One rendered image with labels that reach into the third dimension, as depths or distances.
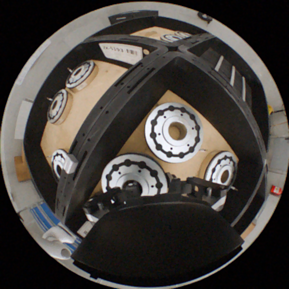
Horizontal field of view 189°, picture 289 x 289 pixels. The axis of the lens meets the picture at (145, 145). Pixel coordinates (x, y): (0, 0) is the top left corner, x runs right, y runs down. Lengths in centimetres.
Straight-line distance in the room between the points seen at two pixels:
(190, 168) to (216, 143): 8
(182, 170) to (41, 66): 310
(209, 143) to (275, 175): 305
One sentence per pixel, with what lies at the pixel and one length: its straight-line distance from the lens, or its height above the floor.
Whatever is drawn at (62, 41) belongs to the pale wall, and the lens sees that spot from 320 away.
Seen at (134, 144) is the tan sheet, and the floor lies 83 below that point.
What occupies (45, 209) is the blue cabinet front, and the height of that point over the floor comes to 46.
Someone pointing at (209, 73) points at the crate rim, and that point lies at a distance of 15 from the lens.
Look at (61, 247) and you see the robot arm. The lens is 41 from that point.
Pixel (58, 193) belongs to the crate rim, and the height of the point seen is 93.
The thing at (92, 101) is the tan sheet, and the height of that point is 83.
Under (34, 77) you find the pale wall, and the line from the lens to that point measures 302.
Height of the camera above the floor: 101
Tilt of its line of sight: 87 degrees down
